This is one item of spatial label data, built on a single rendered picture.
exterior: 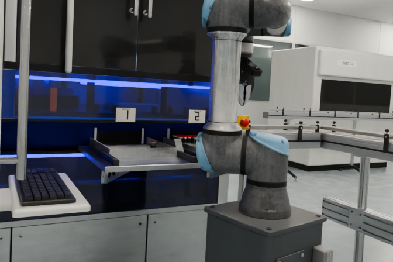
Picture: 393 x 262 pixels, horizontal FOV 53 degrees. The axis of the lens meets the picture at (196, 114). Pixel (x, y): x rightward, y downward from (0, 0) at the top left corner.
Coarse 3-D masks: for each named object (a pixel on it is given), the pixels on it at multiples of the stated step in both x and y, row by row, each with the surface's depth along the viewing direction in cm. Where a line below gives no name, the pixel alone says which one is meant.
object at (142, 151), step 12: (96, 144) 159; (108, 144) 174; (120, 144) 176; (132, 144) 178; (144, 144) 180; (156, 144) 171; (168, 144) 159; (120, 156) 142; (132, 156) 144; (144, 156) 146; (156, 156) 148; (168, 156) 151
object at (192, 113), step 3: (189, 111) 182; (192, 111) 183; (195, 111) 183; (198, 111) 184; (201, 111) 185; (204, 111) 185; (189, 114) 182; (192, 114) 183; (195, 114) 183; (201, 114) 185; (204, 114) 186; (189, 117) 182; (192, 117) 183; (198, 117) 184; (201, 117) 185; (204, 117) 186; (189, 120) 182; (192, 120) 183; (195, 120) 184; (201, 120) 185; (204, 120) 186
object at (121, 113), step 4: (116, 108) 167; (120, 108) 168; (124, 108) 168; (128, 108) 169; (132, 108) 170; (116, 112) 167; (120, 112) 168; (124, 112) 168; (132, 112) 170; (116, 116) 167; (120, 116) 168; (124, 116) 168; (128, 116) 169; (132, 116) 170; (116, 120) 167; (120, 120) 168; (124, 120) 169; (128, 120) 169; (132, 120) 170
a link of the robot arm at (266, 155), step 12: (252, 132) 114; (264, 132) 119; (252, 144) 112; (264, 144) 110; (276, 144) 110; (288, 144) 113; (252, 156) 111; (264, 156) 110; (276, 156) 110; (240, 168) 112; (252, 168) 112; (264, 168) 110; (276, 168) 110; (264, 180) 110; (276, 180) 110
